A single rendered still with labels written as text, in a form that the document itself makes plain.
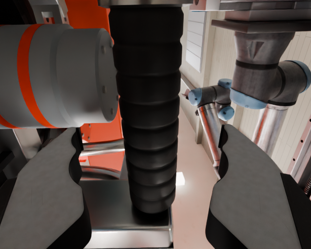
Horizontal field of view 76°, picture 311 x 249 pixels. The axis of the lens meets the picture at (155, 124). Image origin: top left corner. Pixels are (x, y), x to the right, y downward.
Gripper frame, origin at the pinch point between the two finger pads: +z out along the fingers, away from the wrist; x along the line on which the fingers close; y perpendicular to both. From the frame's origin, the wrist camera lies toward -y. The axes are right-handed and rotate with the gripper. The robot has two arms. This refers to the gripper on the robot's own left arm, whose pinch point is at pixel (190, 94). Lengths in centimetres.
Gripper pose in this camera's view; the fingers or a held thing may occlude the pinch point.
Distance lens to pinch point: 128.6
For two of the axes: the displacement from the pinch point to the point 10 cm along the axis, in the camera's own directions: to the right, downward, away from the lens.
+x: -9.2, 0.8, -3.7
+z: -3.7, -4.6, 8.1
